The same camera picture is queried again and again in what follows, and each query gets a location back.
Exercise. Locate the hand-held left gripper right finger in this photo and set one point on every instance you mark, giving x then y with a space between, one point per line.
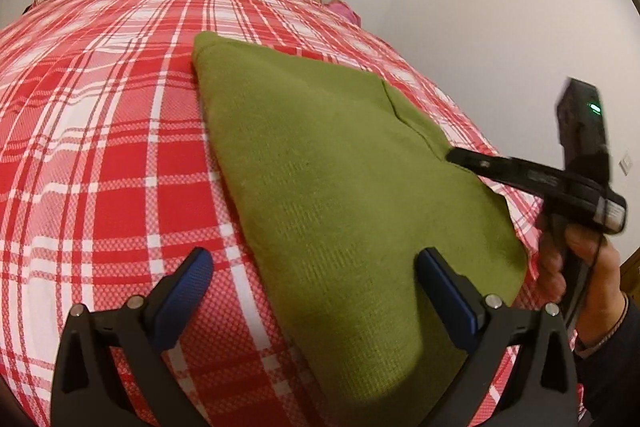
445 289

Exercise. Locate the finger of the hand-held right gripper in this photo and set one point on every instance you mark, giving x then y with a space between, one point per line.
505 167

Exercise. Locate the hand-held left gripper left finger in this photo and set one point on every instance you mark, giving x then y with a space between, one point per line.
186 289

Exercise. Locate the green knitted sweater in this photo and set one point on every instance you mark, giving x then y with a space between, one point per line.
330 187

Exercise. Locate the person's right forearm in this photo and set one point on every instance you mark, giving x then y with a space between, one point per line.
612 372

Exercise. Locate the person's right hand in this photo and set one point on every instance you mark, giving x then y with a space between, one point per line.
597 287

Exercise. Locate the red plaid bed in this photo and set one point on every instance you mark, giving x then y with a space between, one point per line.
100 132

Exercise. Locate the pink bed cloth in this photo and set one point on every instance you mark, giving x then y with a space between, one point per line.
344 9

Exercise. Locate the white wall switch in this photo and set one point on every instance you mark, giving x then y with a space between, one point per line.
626 163

